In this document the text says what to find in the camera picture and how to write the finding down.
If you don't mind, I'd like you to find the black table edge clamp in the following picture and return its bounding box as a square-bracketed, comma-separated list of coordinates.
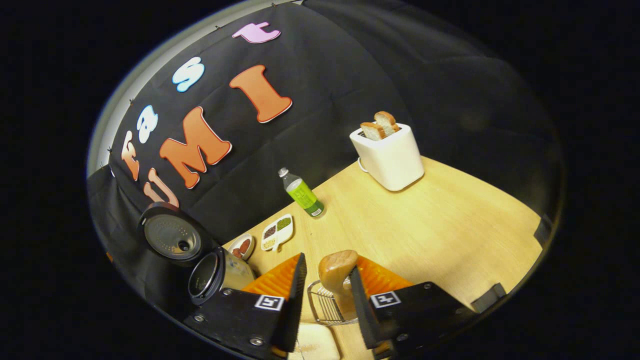
[469, 282, 507, 314]
[533, 214, 554, 247]

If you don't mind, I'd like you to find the small round red bean dish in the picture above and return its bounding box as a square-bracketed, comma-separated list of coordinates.
[227, 232, 256, 261]

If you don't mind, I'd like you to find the metal wire chopstick holder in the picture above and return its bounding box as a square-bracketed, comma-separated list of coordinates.
[306, 278, 359, 327]

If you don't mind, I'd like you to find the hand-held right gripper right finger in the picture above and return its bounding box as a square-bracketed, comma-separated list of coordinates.
[349, 256, 476, 359]

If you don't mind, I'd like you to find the white divided bean dish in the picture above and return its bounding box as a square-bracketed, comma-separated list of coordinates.
[260, 213, 295, 252]

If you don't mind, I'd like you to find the dark grey rice cooker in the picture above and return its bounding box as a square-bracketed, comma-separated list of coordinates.
[137, 201, 257, 307]

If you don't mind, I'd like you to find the wooden spoon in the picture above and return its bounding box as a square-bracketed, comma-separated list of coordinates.
[318, 249, 360, 322]

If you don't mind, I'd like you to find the white toaster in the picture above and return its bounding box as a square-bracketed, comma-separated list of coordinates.
[349, 122, 425, 193]

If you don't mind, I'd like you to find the black backdrop cloth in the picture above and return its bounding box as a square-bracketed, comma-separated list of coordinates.
[87, 0, 563, 321]

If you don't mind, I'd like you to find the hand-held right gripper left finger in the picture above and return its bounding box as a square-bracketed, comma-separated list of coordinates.
[182, 252, 307, 360]

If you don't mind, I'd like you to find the green label drink bottle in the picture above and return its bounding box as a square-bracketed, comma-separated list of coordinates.
[277, 167, 326, 219]

